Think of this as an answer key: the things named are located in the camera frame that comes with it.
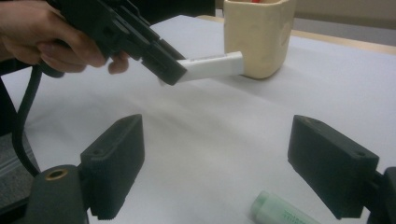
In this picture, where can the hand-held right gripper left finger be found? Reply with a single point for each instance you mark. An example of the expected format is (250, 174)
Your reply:
(113, 165)

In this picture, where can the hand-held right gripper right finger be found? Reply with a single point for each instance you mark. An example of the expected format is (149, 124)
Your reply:
(331, 169)

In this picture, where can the white eraser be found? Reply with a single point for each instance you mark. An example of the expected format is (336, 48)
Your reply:
(214, 67)

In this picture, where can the green marker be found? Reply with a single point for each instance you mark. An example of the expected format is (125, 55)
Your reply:
(280, 211)

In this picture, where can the beige square cup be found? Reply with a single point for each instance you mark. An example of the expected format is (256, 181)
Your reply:
(258, 37)

